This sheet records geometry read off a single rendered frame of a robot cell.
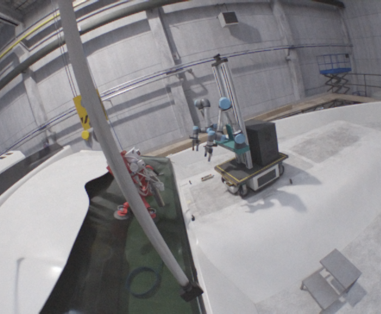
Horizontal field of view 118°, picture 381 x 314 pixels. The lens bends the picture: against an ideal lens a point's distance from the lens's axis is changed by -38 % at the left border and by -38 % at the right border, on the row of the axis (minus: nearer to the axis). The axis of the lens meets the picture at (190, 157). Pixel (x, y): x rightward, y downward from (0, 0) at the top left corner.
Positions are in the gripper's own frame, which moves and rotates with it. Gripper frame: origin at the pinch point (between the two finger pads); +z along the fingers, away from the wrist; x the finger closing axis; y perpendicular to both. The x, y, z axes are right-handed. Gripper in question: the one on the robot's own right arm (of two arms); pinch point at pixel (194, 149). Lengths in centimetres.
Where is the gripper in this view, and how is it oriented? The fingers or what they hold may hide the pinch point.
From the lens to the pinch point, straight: 251.3
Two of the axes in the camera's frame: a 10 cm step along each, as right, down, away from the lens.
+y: 9.2, -0.1, 3.9
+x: -3.9, -0.9, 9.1
